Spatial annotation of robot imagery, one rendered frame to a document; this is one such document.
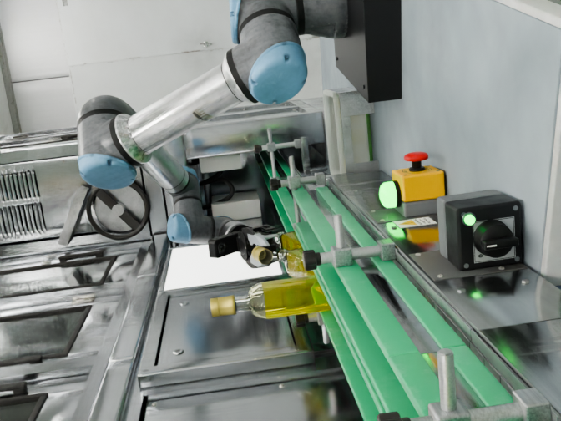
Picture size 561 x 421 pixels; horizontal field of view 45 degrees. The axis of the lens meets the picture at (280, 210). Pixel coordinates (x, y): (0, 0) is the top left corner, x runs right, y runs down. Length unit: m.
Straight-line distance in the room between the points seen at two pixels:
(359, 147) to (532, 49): 0.84
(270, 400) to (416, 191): 0.46
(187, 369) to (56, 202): 1.27
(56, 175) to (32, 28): 3.36
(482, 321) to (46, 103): 5.20
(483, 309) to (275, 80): 0.70
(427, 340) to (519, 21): 0.37
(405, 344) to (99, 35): 4.61
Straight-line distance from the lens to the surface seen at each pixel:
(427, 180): 1.13
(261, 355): 1.34
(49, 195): 2.49
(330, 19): 1.42
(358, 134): 1.60
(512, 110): 0.88
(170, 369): 1.35
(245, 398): 1.29
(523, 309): 0.75
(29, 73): 5.76
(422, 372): 0.67
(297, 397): 1.27
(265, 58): 1.29
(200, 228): 1.78
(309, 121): 2.39
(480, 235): 0.84
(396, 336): 0.74
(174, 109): 1.39
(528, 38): 0.83
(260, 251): 1.54
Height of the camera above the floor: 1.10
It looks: 4 degrees down
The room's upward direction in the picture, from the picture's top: 97 degrees counter-clockwise
